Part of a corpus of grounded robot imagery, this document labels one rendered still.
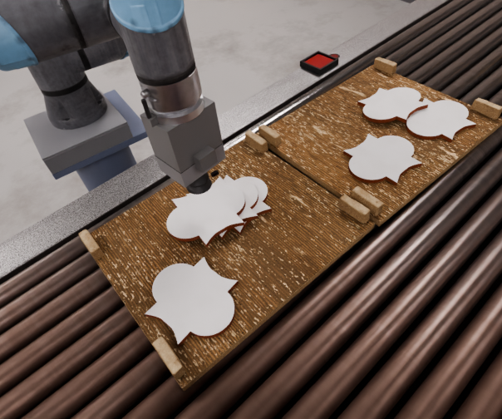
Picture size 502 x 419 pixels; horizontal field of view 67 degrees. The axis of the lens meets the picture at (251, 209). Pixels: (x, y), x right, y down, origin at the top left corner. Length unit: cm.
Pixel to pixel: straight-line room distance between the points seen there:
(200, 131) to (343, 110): 47
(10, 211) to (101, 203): 168
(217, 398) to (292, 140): 53
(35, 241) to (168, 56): 51
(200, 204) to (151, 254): 12
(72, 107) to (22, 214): 144
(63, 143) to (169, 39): 63
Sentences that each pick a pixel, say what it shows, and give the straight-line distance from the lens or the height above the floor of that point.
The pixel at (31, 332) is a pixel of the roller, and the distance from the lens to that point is 74.
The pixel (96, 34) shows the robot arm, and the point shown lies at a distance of 55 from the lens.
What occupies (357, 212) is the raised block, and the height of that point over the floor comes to 96.
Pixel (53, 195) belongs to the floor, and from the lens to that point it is 244.
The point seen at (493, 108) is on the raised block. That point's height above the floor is 96.
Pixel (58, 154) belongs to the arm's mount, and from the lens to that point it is 103.
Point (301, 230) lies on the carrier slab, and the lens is 67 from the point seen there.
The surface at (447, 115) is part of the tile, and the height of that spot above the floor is 95.
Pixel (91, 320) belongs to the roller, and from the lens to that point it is 70.
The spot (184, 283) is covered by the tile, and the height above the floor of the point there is 95.
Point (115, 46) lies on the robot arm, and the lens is 103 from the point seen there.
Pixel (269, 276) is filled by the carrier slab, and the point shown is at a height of 94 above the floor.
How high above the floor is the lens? 147
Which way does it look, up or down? 49 degrees down
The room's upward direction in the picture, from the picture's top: 8 degrees counter-clockwise
